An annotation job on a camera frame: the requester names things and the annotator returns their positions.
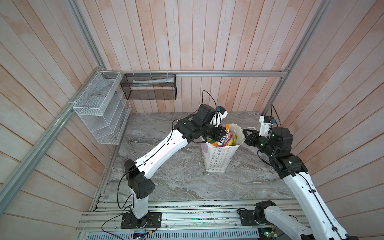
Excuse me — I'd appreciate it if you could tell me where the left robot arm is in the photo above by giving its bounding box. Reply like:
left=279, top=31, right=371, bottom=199
left=125, top=104, right=228, bottom=220

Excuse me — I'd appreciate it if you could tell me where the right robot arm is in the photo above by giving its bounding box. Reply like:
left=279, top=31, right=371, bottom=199
left=243, top=127, right=358, bottom=240

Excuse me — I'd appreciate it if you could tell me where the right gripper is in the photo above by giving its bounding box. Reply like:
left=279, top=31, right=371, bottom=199
left=242, top=128, right=276, bottom=160

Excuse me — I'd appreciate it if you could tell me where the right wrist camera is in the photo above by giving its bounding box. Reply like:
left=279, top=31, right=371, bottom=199
left=259, top=116, right=276, bottom=138

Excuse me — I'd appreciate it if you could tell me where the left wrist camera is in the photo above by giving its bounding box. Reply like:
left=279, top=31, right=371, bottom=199
left=211, top=106, right=228, bottom=127

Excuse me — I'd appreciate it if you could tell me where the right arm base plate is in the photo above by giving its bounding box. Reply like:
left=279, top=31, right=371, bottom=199
left=237, top=208, right=267, bottom=226

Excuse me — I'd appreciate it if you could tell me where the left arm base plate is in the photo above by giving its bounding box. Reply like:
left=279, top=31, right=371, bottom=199
left=121, top=211, right=162, bottom=229

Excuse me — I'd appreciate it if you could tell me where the small orange candy bag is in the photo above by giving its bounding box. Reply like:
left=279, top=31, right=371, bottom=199
left=211, top=125, right=237, bottom=147

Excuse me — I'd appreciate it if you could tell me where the white wire mesh shelf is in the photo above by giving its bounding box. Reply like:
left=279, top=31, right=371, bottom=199
left=73, top=71, right=132, bottom=145

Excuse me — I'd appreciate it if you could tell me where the black mesh wall basket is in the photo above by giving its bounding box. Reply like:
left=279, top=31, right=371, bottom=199
left=120, top=73, right=177, bottom=101

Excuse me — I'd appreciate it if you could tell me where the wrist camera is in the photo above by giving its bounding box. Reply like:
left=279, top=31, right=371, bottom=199
left=259, top=116, right=276, bottom=138
left=211, top=106, right=228, bottom=127

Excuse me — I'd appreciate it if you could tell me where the white paper bag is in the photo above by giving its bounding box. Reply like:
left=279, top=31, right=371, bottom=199
left=201, top=124, right=245, bottom=173

